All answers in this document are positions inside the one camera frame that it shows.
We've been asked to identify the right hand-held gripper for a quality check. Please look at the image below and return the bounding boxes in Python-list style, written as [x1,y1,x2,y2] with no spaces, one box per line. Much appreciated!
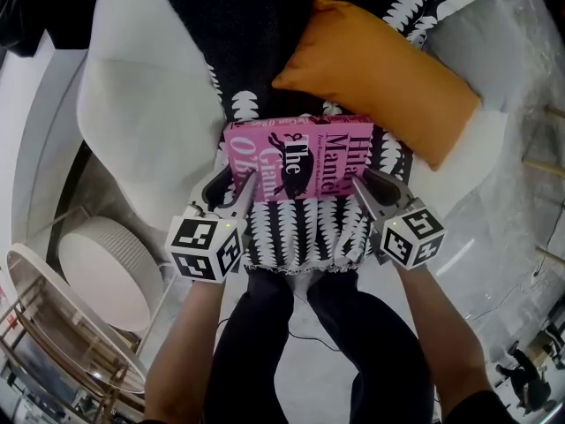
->
[351,168,447,269]

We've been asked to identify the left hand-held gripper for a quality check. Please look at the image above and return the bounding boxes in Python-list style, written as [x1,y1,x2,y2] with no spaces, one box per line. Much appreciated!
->
[165,165,258,284]

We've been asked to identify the pink paperback book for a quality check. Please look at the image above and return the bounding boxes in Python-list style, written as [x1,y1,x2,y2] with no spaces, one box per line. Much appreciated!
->
[222,115,376,203]

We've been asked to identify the white armchair seat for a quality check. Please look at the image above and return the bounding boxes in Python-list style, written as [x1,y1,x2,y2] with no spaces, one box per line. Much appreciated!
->
[74,0,502,277]

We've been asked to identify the person's right forearm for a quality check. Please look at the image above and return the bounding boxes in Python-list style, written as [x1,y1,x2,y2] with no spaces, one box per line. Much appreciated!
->
[391,262,496,417]

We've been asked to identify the person's left forearm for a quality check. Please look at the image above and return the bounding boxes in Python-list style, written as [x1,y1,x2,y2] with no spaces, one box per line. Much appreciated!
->
[143,275,227,424]

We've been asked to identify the orange cushion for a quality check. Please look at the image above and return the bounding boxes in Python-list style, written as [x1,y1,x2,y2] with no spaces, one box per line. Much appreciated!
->
[271,0,482,171]

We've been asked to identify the white ribbed round side table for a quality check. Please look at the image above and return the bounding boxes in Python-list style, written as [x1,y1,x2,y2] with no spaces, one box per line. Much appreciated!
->
[56,216,167,333]

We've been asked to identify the person's legs in black trousers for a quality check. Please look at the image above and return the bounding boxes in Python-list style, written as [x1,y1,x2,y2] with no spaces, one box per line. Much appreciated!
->
[205,267,436,424]

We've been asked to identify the black throw white leaf pattern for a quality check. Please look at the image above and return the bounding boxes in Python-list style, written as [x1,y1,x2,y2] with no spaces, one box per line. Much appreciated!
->
[149,0,465,276]

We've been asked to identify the black fabric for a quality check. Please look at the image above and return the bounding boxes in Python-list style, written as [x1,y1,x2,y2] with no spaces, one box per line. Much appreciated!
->
[0,0,105,57]

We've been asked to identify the black cable on floor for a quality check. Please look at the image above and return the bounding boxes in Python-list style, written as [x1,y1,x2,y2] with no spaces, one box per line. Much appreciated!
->
[286,329,339,352]

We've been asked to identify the thin black hanging cable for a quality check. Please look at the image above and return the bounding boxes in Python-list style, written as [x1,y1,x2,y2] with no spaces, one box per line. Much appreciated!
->
[531,216,558,278]

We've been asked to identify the round glass table gold frame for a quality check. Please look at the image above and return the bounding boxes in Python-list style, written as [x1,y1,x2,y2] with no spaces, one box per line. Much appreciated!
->
[0,243,149,424]

